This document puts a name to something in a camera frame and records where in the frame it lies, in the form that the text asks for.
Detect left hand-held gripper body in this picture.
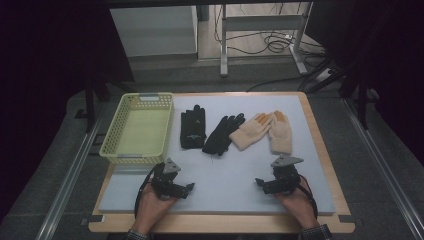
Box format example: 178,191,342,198
150,157,188,200

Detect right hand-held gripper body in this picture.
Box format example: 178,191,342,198
266,154,305,196

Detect beige knit glove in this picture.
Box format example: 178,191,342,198
228,112,275,152
268,110,294,155

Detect yellow-green plastic basket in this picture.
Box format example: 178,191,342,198
98,92,175,166

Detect black knit glove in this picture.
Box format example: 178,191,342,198
201,112,246,157

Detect black glove with white logo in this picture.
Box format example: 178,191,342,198
179,104,208,150

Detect person's left hand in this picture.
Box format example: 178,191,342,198
134,181,178,234

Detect person's right hand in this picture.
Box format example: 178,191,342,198
274,178,321,230

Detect black stand legs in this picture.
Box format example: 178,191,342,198
82,74,135,134

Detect white power strip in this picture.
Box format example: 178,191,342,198
314,67,333,83

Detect black tripod stand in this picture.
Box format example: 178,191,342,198
297,56,372,131

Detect white cabinet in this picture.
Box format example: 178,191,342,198
109,5,199,71

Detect dark curtain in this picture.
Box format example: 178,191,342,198
0,0,135,221
304,0,424,164

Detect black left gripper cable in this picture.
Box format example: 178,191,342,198
133,162,166,219

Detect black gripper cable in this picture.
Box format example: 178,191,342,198
133,162,166,219
297,174,319,220

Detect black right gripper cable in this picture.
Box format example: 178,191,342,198
297,174,319,220

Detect long black floor cable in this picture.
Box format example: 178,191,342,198
246,74,309,93

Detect metal floor rail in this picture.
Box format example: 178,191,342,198
342,98,424,240
34,106,105,240

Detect tangled black floor cables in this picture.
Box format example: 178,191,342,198
213,3,327,57

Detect white metal stand frame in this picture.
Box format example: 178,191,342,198
219,2,315,78

